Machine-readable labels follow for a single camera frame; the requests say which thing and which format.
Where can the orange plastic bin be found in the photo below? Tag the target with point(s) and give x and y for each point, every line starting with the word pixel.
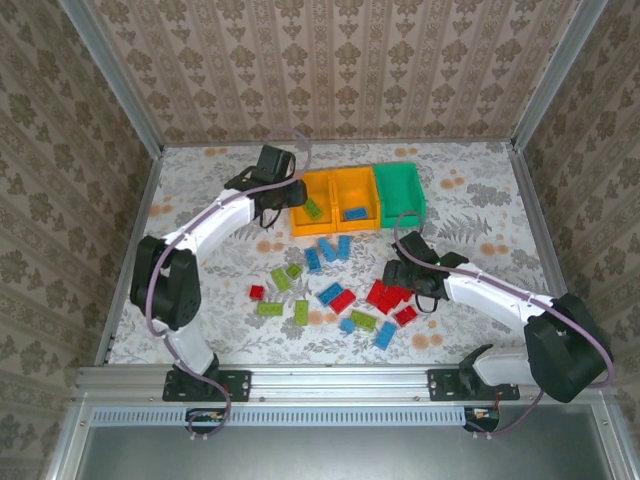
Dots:
pixel 357 225
pixel 320 229

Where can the small blue lego brick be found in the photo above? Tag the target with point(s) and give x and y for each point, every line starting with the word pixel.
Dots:
pixel 348 325

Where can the green plastic bin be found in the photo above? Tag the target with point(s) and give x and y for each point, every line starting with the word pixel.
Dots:
pixel 400 200

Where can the small green lego brick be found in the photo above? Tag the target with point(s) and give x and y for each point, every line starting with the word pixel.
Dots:
pixel 294 270

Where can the small red lego brick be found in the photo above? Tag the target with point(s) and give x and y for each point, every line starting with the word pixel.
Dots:
pixel 257 292

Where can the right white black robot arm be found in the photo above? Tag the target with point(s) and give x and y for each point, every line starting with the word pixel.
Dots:
pixel 565 350

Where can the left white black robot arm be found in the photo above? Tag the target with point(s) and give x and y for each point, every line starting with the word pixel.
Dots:
pixel 220 223

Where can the floral patterned table cover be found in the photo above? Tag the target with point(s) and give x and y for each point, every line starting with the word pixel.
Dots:
pixel 475 225

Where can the black connector board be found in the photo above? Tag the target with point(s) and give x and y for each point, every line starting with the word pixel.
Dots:
pixel 481 416
pixel 205 417

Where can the grey metal panel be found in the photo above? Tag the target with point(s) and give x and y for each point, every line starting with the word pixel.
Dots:
pixel 325 455

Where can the aluminium front mounting rail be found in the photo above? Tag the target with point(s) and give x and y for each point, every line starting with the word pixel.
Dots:
pixel 340 382

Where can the aluminium table side rail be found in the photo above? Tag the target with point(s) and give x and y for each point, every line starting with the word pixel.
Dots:
pixel 147 200
pixel 529 200

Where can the aluminium frame post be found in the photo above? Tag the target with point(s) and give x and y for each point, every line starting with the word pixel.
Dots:
pixel 560 75
pixel 112 80

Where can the aluminium lower frame bar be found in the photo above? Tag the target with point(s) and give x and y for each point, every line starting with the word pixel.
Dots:
pixel 65 445
pixel 617 440

